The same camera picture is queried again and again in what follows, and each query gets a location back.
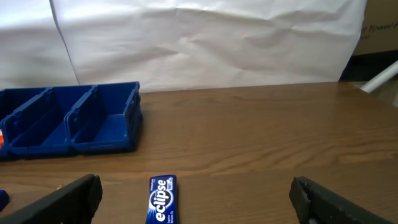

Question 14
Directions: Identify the blue tray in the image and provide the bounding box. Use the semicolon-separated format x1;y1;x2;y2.
0;81;144;160

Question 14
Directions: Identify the blue candy pack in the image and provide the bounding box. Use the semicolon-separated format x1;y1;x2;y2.
0;189;10;212
145;174;178;224

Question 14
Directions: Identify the brown cardboard box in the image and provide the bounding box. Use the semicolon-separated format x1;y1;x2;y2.
353;0;398;57

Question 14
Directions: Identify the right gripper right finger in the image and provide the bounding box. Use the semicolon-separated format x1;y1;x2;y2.
289;175;397;224

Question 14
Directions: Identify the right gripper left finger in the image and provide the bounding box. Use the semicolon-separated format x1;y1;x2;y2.
0;173;104;224

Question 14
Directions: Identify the white tube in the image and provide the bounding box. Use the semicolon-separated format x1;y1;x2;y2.
360;60;398;94

